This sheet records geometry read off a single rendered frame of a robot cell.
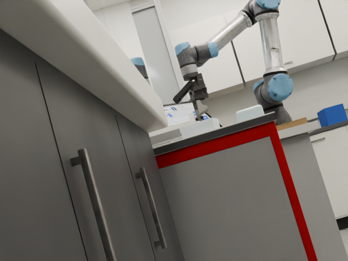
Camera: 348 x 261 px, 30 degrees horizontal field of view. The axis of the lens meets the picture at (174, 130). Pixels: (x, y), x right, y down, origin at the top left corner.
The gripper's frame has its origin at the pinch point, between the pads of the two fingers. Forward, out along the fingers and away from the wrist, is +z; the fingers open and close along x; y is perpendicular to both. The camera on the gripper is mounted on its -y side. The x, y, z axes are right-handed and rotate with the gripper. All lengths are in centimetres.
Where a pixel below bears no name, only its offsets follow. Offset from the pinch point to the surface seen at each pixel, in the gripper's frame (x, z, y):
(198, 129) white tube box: -62, 12, 0
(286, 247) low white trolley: -71, 59, 18
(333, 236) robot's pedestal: 19, 68, 44
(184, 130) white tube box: -61, 11, -4
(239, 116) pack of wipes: -67, 12, 16
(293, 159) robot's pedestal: 16.3, 28.7, 36.8
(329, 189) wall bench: 289, 53, 85
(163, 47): 165, -79, -14
